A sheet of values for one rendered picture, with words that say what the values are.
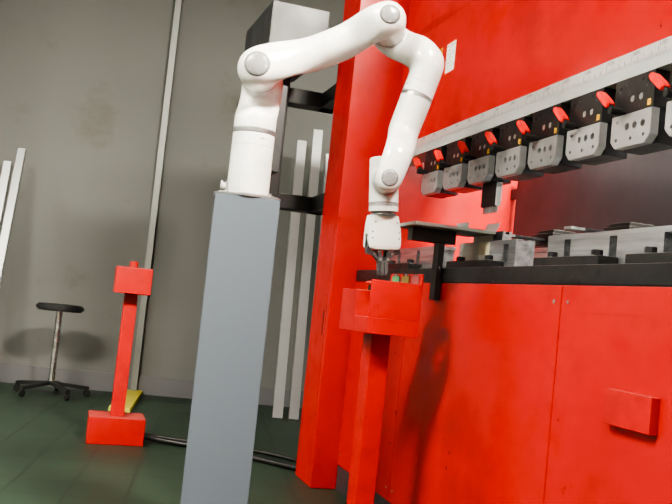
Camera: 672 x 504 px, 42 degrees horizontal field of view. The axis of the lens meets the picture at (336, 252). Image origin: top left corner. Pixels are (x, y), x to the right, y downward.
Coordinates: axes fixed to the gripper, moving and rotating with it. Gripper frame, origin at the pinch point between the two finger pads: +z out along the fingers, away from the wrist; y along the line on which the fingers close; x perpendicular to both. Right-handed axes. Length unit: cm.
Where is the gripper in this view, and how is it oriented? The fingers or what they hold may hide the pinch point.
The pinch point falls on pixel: (382, 268)
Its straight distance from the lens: 247.4
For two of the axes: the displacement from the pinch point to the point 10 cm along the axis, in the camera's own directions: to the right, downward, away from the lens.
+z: -0.2, 10.0, -0.3
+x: 3.8, -0.1, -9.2
